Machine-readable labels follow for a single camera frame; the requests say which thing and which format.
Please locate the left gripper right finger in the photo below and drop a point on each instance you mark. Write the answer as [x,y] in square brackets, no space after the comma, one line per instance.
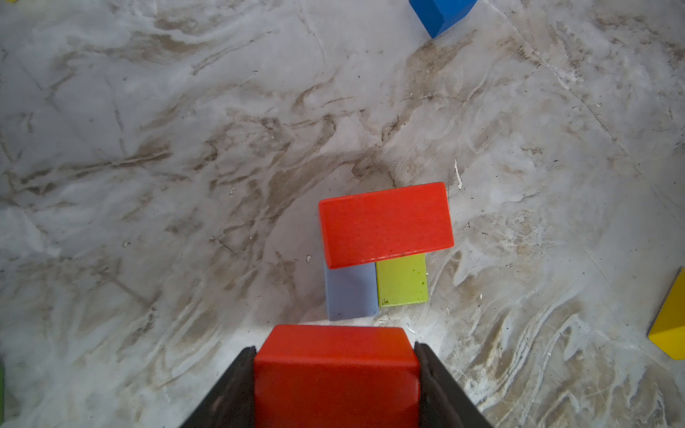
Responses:
[442,401]

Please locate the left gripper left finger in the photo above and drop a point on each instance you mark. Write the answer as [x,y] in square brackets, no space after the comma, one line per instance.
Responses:
[231,402]

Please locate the red block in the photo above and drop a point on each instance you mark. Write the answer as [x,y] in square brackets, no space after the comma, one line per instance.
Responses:
[336,376]
[364,228]

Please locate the lime green long block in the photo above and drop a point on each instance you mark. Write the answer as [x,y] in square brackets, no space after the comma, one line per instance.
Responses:
[402,281]

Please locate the light blue long block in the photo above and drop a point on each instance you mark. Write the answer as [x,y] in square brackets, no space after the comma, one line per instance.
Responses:
[351,292]

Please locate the small blue cube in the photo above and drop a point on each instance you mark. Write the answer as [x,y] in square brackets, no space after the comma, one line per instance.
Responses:
[438,16]

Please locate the yellow block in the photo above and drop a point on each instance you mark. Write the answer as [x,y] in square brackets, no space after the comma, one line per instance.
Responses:
[667,331]

